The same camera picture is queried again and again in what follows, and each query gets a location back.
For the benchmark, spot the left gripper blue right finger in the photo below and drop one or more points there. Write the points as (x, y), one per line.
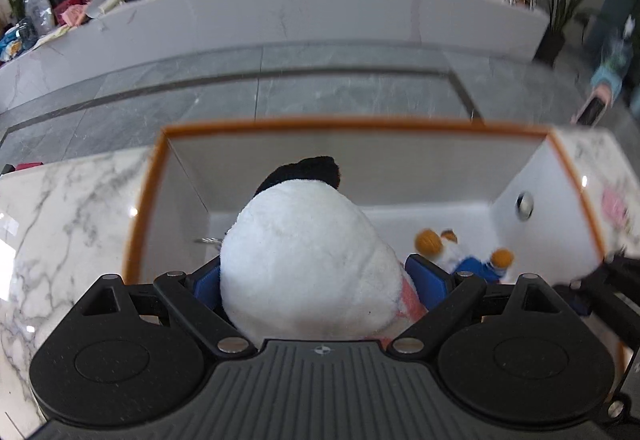
(450, 300)

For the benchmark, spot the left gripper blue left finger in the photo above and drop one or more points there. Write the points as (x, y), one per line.
(194, 302)

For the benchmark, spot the sailor dog plush toy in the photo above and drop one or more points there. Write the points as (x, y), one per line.
(445, 251)

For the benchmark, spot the white plush penguin toy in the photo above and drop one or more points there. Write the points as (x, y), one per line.
(302, 262)

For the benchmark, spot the large orange cardboard box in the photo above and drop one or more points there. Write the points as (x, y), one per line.
(534, 190)

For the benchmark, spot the potted plant right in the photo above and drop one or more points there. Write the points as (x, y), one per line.
(561, 14)

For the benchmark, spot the white marble tv cabinet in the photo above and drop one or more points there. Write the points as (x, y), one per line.
(148, 30)

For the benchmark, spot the pink keychain card package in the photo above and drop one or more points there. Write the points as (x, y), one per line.
(614, 207)

